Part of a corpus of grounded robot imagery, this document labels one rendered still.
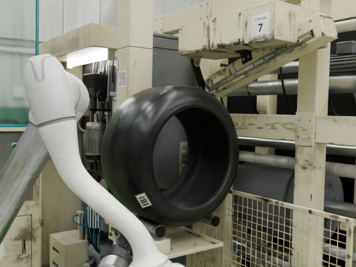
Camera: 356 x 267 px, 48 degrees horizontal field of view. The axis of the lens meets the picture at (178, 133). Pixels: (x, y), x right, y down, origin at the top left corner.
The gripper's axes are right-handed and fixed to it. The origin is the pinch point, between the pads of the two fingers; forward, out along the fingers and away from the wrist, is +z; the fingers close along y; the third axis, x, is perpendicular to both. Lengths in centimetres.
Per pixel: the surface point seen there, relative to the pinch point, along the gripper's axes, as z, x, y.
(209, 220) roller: 33.5, 14.2, 29.9
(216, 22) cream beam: 72, 42, -41
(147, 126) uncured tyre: 24.9, 10.3, -21.7
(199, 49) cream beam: 76, 30, -32
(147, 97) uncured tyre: 37.2, 10.6, -28.7
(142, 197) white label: 15.3, 0.0, 0.6
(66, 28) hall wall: 912, -404, -55
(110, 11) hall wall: 1007, -305, -48
